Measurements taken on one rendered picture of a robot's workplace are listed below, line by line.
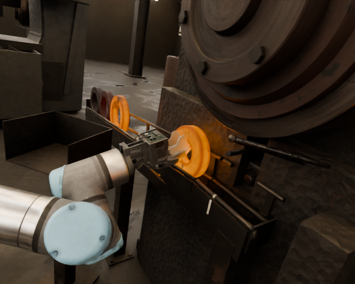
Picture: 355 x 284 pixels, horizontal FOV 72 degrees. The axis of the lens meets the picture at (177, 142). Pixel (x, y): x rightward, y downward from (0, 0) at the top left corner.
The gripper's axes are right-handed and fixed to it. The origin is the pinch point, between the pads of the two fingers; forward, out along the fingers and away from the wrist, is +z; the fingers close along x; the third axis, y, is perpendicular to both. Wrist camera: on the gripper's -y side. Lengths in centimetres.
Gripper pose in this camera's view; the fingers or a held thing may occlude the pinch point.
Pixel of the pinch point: (189, 145)
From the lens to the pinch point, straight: 71.5
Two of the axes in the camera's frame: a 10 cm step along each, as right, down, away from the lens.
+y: -0.7, -8.6, -5.0
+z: 8.5, -3.2, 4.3
